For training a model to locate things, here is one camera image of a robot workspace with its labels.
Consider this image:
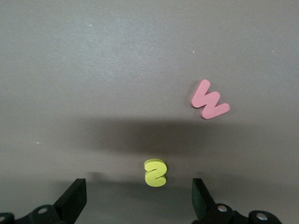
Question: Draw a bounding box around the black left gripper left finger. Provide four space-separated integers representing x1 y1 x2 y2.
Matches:
0 178 87 224

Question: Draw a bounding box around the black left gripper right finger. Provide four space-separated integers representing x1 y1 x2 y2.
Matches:
191 178 285 224

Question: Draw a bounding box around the yellow foam letter s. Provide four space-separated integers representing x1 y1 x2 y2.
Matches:
144 158 168 188

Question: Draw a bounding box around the pink foam letter w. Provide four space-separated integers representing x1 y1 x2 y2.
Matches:
191 79 231 120

